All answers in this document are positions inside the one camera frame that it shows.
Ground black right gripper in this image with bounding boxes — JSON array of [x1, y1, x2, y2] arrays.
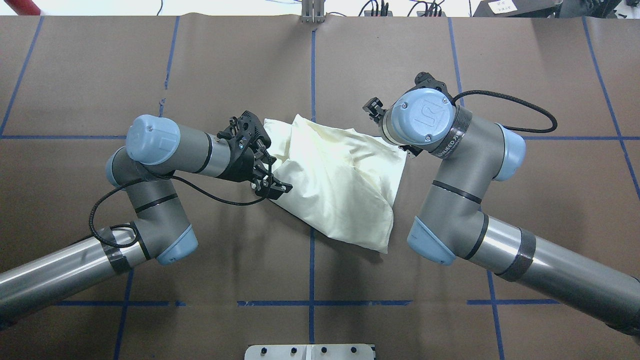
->
[[363, 98, 423, 158]]

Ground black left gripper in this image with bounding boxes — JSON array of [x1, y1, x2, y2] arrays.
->
[[216, 111, 293, 200]]

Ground cream white t-shirt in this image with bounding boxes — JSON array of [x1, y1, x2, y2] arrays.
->
[[264, 115, 407, 255]]

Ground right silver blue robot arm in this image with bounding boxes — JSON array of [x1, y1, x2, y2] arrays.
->
[[363, 84, 639, 338]]

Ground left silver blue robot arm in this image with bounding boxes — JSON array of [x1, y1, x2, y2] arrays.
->
[[0, 111, 293, 330]]

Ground grey orange usb hub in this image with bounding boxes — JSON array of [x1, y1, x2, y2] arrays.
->
[[358, 0, 393, 18], [407, 0, 446, 18]]

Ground black power adapter box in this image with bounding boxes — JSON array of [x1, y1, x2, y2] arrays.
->
[[472, 0, 563, 18]]

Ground red cylinder bottle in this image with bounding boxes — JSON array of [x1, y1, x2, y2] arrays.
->
[[4, 0, 42, 16]]

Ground aluminium frame post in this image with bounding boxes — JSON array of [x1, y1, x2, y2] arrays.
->
[[300, 0, 326, 24]]

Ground grey robot base mount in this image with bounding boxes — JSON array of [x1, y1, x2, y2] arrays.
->
[[244, 343, 378, 360]]

